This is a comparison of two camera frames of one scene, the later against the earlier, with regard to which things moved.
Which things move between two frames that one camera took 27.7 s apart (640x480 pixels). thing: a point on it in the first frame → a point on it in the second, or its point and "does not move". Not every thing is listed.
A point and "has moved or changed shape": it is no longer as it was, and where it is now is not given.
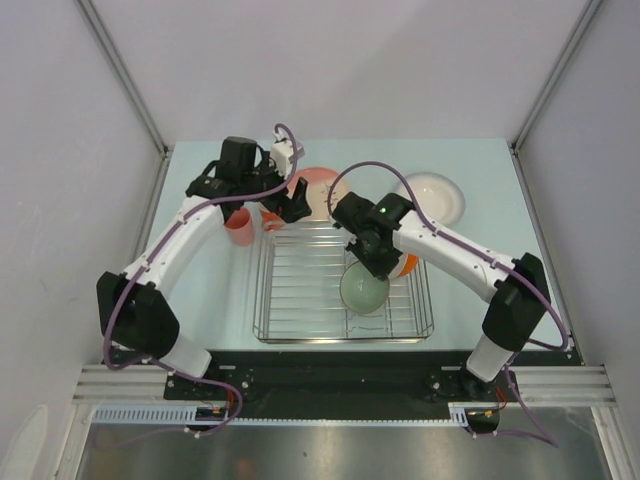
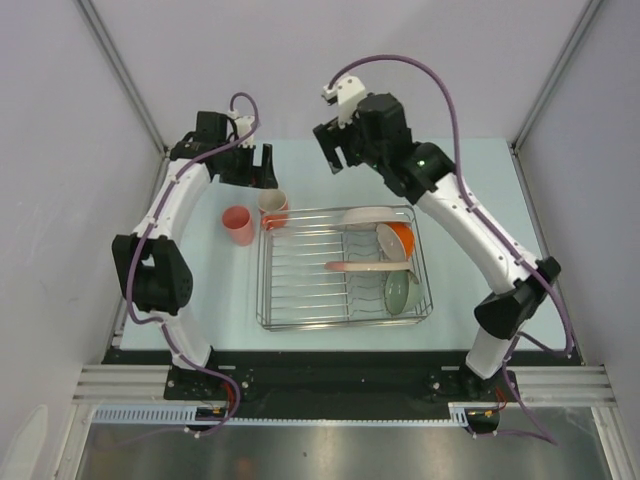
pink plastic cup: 240,227 does not move
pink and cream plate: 318,182 → 403,266
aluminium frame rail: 539,385 does not move
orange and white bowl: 410,263 has moved or changed shape
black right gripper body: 379,261 → 350,140
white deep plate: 442,198 has moved or changed shape
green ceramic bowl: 362,291 → 403,292
